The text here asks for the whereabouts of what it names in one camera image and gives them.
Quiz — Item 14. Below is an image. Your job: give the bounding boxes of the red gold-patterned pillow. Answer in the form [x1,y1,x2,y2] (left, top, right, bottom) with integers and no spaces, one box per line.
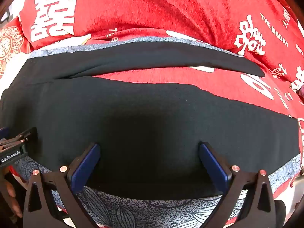
[0,18,32,76]

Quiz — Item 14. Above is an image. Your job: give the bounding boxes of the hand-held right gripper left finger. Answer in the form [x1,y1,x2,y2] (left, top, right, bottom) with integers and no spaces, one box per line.
[22,143,101,228]

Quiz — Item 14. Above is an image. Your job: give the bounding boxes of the person's left hand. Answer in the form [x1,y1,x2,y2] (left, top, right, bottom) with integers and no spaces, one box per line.
[3,177,24,219]

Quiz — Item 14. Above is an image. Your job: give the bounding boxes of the black pants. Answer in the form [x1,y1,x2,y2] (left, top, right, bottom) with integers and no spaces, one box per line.
[0,41,301,201]

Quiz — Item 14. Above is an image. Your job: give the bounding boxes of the blue-grey floral cloth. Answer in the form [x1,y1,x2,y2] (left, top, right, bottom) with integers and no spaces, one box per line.
[14,37,302,228]

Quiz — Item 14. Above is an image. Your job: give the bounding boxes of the red printed blanket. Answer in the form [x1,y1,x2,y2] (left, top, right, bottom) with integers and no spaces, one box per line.
[18,0,304,190]

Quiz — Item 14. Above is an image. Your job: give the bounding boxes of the white cloth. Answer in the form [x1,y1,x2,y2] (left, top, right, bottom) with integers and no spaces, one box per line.
[0,52,32,97]

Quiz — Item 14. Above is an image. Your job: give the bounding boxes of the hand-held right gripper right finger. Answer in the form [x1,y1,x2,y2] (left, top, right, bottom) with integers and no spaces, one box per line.
[199,142,277,228]

